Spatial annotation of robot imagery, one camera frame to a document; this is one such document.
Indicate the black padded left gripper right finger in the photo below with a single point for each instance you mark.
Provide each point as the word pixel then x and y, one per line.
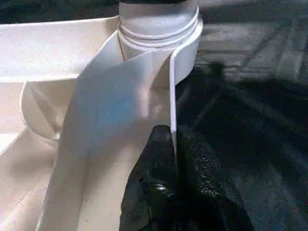
pixel 207 192

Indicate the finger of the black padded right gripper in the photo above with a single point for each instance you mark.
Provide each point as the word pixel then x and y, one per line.
pixel 154 1

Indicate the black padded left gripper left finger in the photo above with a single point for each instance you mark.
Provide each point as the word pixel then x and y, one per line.
pixel 151 187

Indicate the white plastic table leg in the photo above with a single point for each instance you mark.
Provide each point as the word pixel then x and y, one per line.
pixel 159 24

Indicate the white plastic table top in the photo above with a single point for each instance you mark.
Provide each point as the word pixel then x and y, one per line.
pixel 72 96

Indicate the black work mat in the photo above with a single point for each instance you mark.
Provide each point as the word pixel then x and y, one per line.
pixel 255 120

